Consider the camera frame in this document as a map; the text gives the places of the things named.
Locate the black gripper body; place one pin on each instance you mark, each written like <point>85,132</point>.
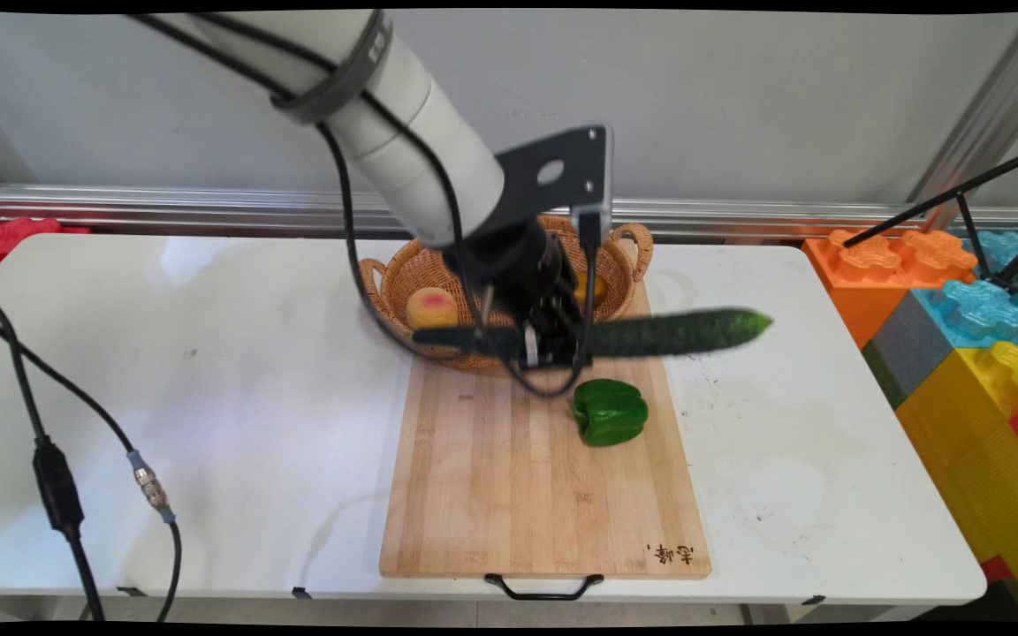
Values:
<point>522,265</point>

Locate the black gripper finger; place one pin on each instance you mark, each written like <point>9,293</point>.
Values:
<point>553,352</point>
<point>566,309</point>

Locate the long green cucumber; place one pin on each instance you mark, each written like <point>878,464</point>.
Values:
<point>686,331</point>

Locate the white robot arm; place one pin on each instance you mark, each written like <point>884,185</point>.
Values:
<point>403,132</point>

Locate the orange yellow fruit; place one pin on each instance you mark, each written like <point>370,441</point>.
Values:
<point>599,287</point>

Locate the green bell pepper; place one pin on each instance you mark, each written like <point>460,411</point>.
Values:
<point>608,413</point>

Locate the woven wicker basket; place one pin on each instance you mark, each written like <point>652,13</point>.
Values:
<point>434,265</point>

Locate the pink yellow peach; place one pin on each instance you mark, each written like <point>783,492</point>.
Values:
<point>431,309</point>

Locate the orange foam block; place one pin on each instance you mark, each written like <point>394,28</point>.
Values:
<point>862,274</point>

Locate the grey foam block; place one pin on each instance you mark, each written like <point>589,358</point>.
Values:
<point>907,349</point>

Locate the black table clip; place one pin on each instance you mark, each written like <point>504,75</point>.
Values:
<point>300,593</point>
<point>813,601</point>
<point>131,591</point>

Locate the blue foam block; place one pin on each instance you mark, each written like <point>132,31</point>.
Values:
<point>977,309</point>

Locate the black tripod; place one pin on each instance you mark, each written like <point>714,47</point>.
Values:
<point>960,190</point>

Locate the red foam toy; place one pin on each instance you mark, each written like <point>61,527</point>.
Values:
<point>14,237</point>

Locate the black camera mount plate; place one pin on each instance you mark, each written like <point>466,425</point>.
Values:
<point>527,190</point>

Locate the aluminium frame rail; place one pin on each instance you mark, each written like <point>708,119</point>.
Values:
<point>208,208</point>

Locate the aluminium frame post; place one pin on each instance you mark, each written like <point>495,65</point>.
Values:
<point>986,115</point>

